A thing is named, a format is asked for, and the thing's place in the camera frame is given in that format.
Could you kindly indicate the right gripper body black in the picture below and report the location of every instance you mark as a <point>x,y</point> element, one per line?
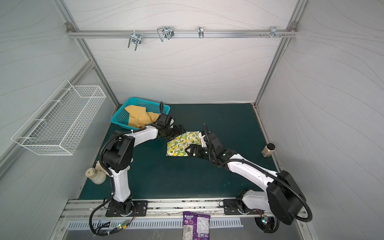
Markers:
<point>207,145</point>

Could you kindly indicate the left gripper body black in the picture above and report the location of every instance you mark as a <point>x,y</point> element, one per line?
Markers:
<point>168,132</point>

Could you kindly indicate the lemon print skirt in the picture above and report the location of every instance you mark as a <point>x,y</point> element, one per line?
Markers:
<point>178,146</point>

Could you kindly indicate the tan yellow skirt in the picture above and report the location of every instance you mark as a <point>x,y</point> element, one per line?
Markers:
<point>139,117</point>

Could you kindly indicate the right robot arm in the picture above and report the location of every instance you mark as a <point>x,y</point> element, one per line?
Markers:
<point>284,199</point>

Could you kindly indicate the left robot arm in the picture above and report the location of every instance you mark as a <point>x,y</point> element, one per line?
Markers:
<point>116,155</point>

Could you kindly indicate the teal plastic basket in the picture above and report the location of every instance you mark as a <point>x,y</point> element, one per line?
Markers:
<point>121,116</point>

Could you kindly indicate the tan bottle black cap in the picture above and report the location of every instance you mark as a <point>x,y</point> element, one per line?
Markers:
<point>268,150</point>

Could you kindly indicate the purple snack bag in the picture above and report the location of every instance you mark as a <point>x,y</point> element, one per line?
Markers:
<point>196,226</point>

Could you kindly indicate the beige knit glove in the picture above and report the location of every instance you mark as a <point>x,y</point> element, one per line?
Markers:
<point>100,168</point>

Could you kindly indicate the cream bottle left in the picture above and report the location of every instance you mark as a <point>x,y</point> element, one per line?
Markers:
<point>96,176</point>

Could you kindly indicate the metal u-bolt clamp left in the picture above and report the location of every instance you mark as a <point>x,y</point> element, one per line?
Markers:
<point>134,40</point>

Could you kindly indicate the metal u-bolt clamp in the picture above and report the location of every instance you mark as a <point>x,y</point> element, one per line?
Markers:
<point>134,40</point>
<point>165,32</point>

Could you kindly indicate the metal u-bolt clamp middle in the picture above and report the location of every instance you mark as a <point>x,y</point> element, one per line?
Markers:
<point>165,32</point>

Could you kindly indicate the small metal hook clamp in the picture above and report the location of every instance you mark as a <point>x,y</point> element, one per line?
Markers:
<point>200,32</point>

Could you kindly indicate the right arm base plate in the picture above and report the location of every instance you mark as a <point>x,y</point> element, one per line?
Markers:
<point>238,207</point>

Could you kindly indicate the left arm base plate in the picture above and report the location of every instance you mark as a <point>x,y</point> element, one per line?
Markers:
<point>138,208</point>

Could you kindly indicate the aluminium crossbar rail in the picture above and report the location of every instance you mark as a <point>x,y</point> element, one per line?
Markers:
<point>179,34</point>

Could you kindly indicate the white wire basket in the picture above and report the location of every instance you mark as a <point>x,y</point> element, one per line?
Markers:
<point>58,126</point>

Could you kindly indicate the aluminium front rail frame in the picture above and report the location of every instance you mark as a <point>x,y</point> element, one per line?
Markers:
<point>157,208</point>

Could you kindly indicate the metal bracket right end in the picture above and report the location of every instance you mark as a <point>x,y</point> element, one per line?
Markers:
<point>273,33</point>

